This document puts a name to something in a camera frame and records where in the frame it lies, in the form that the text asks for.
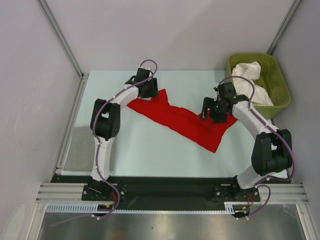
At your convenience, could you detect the red t shirt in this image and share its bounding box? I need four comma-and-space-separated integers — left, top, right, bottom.
127, 89, 237, 153

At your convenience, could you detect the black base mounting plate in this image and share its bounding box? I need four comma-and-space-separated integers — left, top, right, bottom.
50, 174, 292, 211

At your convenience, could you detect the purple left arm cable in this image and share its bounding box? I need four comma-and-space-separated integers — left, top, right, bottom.
48, 59, 159, 226

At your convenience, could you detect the white crumpled t shirt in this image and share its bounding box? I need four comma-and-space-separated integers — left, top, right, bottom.
232, 61, 274, 106

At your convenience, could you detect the folded grey t shirt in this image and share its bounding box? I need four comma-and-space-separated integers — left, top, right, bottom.
62, 126, 96, 176

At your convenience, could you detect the white slotted cable duct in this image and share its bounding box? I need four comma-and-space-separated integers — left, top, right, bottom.
46, 203, 235, 215

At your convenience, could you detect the light blue table mat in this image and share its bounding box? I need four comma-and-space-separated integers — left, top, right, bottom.
74, 70, 255, 178

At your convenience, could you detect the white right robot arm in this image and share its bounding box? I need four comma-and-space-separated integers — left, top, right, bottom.
200, 82, 294, 201

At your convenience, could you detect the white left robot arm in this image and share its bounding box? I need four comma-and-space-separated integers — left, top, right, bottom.
87, 66, 159, 200

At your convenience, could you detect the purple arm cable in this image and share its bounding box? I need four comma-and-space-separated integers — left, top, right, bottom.
48, 59, 159, 226
216, 76, 295, 220

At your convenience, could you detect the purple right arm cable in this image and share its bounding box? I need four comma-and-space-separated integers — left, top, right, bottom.
216, 76, 295, 220

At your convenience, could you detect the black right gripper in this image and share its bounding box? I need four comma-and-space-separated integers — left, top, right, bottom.
199, 97, 229, 124

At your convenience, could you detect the green plastic bin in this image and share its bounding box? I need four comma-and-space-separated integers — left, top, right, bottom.
226, 52, 292, 119

